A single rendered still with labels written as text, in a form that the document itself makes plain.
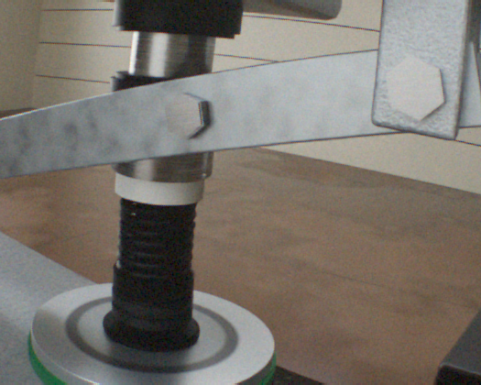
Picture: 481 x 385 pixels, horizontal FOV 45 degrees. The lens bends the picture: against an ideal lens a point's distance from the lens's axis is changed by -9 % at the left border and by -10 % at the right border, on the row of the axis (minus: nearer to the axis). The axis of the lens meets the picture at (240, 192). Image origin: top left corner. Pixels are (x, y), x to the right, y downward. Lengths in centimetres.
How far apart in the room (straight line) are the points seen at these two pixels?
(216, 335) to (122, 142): 19
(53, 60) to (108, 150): 857
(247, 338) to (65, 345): 16
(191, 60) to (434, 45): 19
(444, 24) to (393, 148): 624
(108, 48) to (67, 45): 80
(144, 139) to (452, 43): 21
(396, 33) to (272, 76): 9
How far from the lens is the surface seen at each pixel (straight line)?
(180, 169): 45
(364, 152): 665
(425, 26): 33
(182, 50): 45
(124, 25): 45
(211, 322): 56
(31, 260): 75
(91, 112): 45
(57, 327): 53
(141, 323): 50
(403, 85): 32
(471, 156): 641
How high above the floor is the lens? 114
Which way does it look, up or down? 13 degrees down
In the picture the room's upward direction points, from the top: 6 degrees clockwise
